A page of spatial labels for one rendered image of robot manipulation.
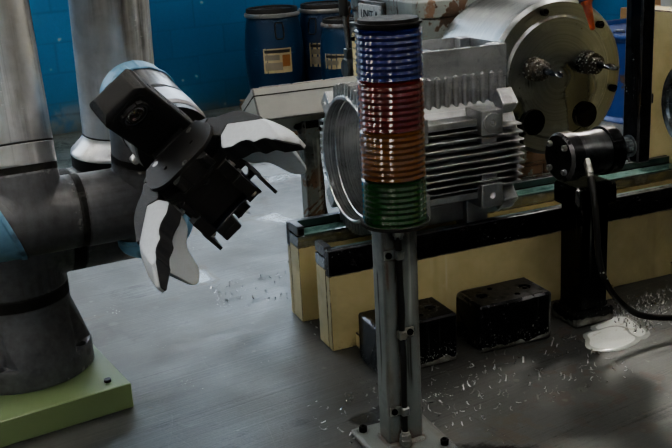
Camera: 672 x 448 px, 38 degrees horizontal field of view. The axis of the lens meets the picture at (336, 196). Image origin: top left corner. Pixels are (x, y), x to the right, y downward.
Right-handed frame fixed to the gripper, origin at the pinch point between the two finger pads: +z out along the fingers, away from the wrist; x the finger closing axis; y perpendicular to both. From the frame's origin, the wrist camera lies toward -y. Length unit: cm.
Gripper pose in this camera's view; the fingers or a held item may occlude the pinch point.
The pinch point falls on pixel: (226, 213)
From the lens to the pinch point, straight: 72.8
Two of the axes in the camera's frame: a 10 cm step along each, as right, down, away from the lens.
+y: 5.9, 5.8, 5.6
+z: 4.1, 3.8, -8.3
